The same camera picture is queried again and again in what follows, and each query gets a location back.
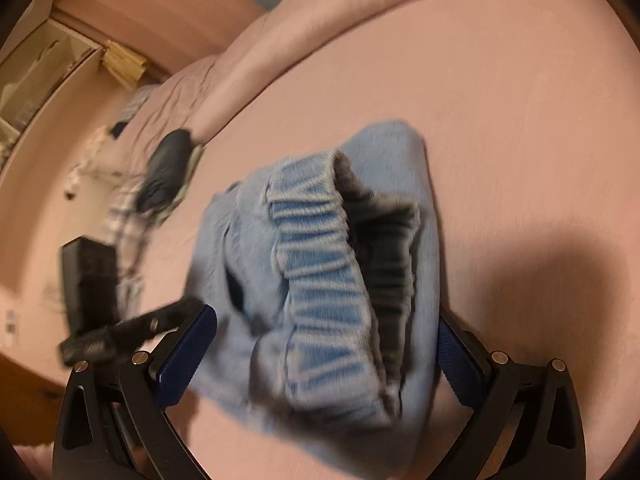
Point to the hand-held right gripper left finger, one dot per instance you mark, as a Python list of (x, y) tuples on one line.
[(187, 355)]

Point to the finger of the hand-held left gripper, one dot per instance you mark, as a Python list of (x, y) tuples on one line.
[(130, 330)]

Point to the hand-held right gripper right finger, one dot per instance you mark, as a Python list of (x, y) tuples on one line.
[(457, 360)]

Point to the light blue pants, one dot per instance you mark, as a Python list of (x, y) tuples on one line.
[(320, 270)]

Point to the plaid cloth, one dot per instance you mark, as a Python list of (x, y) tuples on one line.
[(127, 240)]

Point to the white cloth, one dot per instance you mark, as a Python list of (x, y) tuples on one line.
[(92, 165)]

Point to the dark grey cloth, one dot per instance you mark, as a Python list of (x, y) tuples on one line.
[(162, 170)]

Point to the pale green cloth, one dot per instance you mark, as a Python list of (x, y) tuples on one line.
[(192, 167)]

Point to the glass window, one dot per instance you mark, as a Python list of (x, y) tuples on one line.
[(40, 70)]

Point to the pink bed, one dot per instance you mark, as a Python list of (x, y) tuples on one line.
[(500, 110)]

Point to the pink duvet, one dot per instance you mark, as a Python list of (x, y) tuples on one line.
[(240, 75)]

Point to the white wall socket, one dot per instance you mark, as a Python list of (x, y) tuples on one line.
[(11, 327)]

